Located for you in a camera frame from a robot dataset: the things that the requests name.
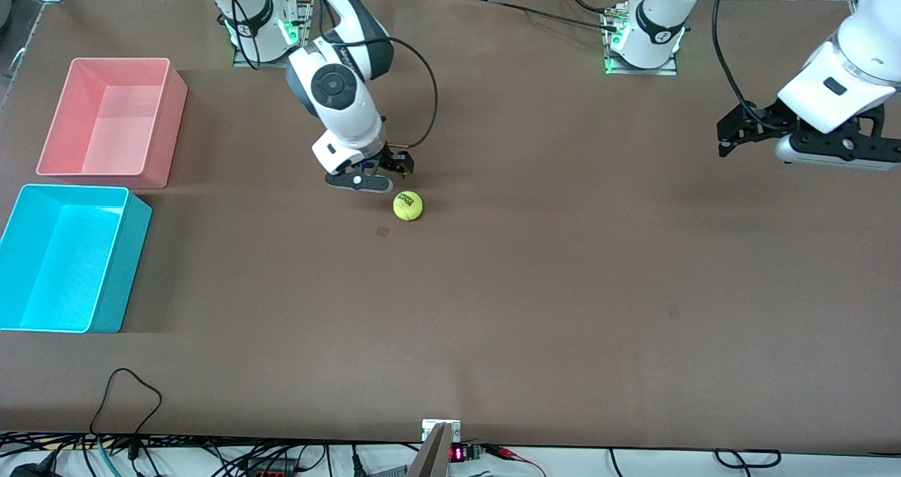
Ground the black base supply cable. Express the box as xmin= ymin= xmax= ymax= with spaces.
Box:
xmin=450 ymin=0 xmax=624 ymax=33

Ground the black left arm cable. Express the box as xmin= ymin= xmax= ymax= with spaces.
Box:
xmin=711 ymin=0 xmax=782 ymax=129

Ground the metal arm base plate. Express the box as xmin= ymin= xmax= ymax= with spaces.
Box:
xmin=232 ymin=0 xmax=315 ymax=68
xmin=600 ymin=6 xmax=681 ymax=77

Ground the thin black looped cable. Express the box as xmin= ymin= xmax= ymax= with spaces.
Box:
xmin=89 ymin=367 xmax=164 ymax=460

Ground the pink plastic bin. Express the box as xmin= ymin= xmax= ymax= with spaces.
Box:
xmin=36 ymin=57 xmax=189 ymax=189

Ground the white mounting plate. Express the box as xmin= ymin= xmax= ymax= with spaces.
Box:
xmin=422 ymin=419 xmax=462 ymax=443

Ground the blue plastic bin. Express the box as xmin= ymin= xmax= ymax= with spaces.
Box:
xmin=0 ymin=184 xmax=153 ymax=334

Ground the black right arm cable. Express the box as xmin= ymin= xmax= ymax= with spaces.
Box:
xmin=303 ymin=0 xmax=439 ymax=149

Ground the red clip lead cable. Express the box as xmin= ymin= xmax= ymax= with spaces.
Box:
xmin=484 ymin=443 xmax=548 ymax=477

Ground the teal cable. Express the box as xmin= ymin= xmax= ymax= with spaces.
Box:
xmin=96 ymin=435 xmax=117 ymax=477

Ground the black flat looped cable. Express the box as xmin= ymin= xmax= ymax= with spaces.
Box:
xmin=714 ymin=447 xmax=783 ymax=469

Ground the yellow Roland Garros tennis ball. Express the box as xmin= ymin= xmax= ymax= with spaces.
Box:
xmin=393 ymin=191 xmax=424 ymax=222

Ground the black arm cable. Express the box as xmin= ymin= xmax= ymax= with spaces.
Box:
xmin=711 ymin=0 xmax=782 ymax=129
xmin=303 ymin=0 xmax=439 ymax=149

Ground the grey camera mount arm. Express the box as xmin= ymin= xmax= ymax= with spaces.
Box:
xmin=407 ymin=422 xmax=453 ymax=477

